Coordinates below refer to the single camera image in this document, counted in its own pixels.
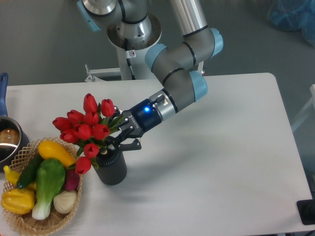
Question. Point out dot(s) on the dark green cucumber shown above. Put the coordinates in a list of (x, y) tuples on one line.
[(28, 175)]

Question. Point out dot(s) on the yellow bell pepper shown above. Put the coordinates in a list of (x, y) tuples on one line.
[(18, 201)]

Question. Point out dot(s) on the blue handled saucepan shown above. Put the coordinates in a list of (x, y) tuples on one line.
[(12, 137)]

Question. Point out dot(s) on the black device at table edge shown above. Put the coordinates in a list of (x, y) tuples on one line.
[(306, 209)]

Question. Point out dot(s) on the white frame at right edge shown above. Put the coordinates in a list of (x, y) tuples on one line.
[(305, 111)]

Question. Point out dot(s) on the blue plastic bag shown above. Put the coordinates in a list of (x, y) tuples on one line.
[(294, 15)]

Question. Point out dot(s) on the red tulip bouquet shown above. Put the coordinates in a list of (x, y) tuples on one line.
[(89, 130)]

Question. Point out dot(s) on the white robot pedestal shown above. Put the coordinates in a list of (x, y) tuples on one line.
[(136, 33)]

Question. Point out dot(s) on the purple red radish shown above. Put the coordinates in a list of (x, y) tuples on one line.
[(71, 180)]

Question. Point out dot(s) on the small yellow gourd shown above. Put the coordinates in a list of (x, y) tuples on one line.
[(13, 176)]

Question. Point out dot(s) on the dark grey ribbed vase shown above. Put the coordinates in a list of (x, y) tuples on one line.
[(112, 168)]

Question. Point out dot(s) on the green bok choy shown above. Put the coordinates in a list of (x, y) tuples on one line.
[(49, 181)]

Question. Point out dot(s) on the woven wicker basket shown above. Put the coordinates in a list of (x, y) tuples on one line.
[(25, 224)]

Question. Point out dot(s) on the white garlic bulb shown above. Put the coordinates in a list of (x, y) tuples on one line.
[(65, 201)]

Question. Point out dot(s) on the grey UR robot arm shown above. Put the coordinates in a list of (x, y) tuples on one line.
[(176, 95)]

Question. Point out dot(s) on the yellow squash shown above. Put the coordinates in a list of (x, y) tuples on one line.
[(49, 149)]

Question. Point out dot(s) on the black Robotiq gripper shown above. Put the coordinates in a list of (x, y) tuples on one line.
[(141, 118)]

